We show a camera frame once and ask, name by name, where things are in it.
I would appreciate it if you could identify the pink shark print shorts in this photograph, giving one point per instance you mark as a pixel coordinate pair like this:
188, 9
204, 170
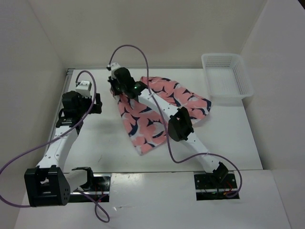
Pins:
144, 126

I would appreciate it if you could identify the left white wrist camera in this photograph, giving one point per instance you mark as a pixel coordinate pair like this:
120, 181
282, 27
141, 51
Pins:
84, 88

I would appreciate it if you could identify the white plastic basket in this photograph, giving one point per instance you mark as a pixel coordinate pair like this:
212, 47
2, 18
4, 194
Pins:
226, 76

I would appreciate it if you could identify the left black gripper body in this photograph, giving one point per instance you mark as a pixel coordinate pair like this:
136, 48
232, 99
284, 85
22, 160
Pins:
86, 103

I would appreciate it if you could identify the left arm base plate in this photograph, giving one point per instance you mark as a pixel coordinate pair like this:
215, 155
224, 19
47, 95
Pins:
99, 191

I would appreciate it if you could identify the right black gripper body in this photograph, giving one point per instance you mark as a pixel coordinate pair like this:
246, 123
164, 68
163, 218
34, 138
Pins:
117, 88

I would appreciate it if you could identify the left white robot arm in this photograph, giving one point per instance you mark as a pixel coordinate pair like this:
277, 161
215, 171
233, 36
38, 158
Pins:
46, 184

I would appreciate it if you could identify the aluminium table edge rail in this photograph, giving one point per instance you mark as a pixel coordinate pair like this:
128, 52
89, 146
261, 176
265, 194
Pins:
65, 88

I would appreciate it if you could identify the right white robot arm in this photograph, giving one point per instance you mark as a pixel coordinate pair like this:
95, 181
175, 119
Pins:
155, 110

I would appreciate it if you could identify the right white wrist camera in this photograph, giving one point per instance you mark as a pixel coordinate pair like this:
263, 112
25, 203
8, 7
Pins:
113, 66

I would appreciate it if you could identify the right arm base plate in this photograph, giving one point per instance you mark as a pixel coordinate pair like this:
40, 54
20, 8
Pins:
206, 190

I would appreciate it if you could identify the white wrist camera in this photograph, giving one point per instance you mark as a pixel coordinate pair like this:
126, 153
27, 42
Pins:
113, 66
84, 88

